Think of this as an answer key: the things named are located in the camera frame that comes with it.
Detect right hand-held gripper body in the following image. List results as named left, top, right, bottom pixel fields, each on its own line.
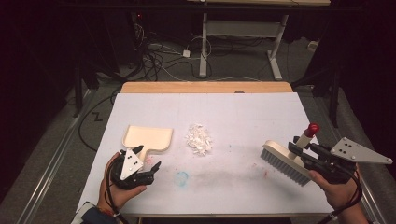
left=300, top=136, right=394, bottom=185

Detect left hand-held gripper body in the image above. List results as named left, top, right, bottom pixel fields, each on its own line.
left=110, top=148, right=156, bottom=190

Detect cream hand brush red-tipped handle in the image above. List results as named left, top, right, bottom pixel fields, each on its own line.
left=260, top=122, right=321, bottom=187

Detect cream plastic dustpan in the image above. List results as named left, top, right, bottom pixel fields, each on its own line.
left=121, top=124, right=174, bottom=162

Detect pile of white paper scraps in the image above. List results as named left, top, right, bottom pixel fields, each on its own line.
left=185, top=123, right=214, bottom=157

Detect person's left hand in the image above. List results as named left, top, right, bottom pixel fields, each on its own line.
left=97, top=152, right=148, bottom=211

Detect person's right hand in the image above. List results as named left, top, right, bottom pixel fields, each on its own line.
left=307, top=164, right=363, bottom=211

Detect red wristband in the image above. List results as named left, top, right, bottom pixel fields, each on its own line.
left=98, top=206, right=120, bottom=218

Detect black stand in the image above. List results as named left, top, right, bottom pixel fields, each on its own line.
left=73, top=59, right=101, bottom=119
left=292, top=62, right=341, bottom=129

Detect white table cover sheet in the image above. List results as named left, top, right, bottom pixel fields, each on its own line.
left=76, top=92, right=334, bottom=216

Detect white-framed desk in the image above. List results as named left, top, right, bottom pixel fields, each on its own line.
left=186, top=0, right=332, bottom=81

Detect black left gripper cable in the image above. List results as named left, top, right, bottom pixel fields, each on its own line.
left=106, top=155, right=130, bottom=224

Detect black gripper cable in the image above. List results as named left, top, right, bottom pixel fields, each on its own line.
left=317, top=169, right=364, bottom=224
left=106, top=155, right=130, bottom=224

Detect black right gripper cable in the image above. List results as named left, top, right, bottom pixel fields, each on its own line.
left=317, top=169, right=364, bottom=224

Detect metal floor rail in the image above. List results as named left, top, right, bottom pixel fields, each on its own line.
left=17, top=88, right=97, bottom=224
left=295, top=90, right=389, bottom=224

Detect black floor cable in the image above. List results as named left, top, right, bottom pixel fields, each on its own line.
left=78, top=88, right=122, bottom=153

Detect tangle of floor cables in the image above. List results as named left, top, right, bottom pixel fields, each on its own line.
left=134, top=24, right=213, bottom=82

